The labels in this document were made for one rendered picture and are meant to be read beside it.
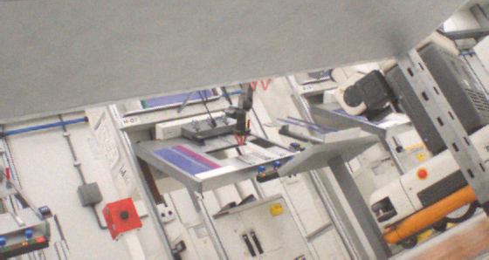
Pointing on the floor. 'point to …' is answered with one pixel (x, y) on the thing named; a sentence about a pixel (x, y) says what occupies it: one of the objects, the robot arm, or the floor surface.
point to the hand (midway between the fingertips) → (240, 144)
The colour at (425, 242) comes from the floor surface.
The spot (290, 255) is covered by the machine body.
